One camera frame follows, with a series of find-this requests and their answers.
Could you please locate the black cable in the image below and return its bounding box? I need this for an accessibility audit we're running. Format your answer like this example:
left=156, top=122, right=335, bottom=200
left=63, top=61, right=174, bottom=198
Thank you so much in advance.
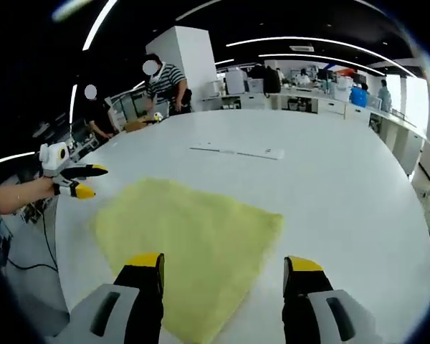
left=6, top=209, right=60, bottom=270

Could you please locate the brown cardboard box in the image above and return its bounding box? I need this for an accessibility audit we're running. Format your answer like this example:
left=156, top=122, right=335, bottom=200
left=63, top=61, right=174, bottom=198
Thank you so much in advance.
left=123, top=120, right=148, bottom=133

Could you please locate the long ceiling strip light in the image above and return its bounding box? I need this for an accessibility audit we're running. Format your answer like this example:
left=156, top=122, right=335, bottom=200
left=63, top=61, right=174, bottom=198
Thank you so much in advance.
left=225, top=35, right=415, bottom=78

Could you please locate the short ceiling strip light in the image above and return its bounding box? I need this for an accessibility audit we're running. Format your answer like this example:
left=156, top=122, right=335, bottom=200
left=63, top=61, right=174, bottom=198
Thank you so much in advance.
left=258, top=53, right=386, bottom=76

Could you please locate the white template sheet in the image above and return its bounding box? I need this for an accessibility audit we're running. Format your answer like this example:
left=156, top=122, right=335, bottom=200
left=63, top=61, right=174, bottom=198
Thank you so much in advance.
left=188, top=140, right=285, bottom=161

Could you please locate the wide white square pillar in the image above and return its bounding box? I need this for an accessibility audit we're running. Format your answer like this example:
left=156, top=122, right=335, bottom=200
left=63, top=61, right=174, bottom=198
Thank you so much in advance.
left=145, top=25, right=218, bottom=112

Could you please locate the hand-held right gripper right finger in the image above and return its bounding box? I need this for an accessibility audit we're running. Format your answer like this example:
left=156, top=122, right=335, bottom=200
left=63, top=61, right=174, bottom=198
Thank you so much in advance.
left=282, top=255, right=384, bottom=344

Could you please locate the black bag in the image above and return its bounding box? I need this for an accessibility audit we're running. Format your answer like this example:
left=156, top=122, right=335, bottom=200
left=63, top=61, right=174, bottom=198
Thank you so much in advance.
left=263, top=66, right=282, bottom=97

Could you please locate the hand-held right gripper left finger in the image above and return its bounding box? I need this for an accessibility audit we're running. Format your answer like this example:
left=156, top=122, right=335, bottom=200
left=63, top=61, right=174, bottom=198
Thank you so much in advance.
left=44, top=252, right=166, bottom=344

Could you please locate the yellow black blue garment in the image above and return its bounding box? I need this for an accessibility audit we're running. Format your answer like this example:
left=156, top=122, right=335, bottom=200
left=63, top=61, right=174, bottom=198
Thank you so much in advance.
left=92, top=177, right=286, bottom=343

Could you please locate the blue bin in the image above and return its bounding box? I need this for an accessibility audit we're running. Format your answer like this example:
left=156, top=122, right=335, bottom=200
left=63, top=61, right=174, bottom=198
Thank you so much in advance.
left=349, top=85, right=368, bottom=107

